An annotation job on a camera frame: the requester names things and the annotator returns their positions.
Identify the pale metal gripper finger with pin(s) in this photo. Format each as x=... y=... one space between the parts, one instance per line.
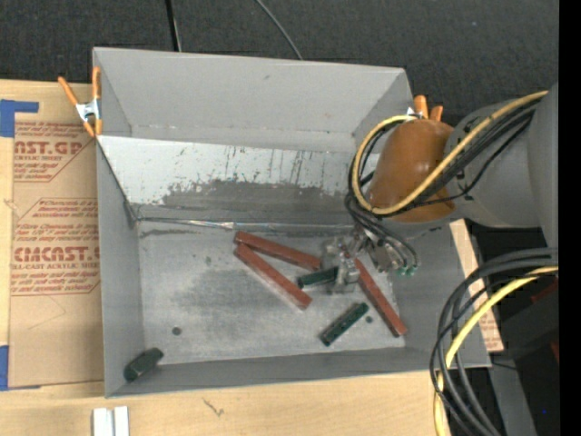
x=336 y=250
x=348 y=276

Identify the dark green block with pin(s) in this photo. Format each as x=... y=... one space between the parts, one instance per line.
x=143 y=363
x=315 y=277
x=343 y=324

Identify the red-brown flat block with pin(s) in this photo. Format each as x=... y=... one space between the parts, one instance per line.
x=272 y=277
x=381 y=304
x=277 y=249

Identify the grey metal bin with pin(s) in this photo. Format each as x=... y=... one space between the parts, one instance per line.
x=227 y=316

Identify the brown cardboard board red print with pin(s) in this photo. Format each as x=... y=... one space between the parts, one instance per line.
x=54 y=316

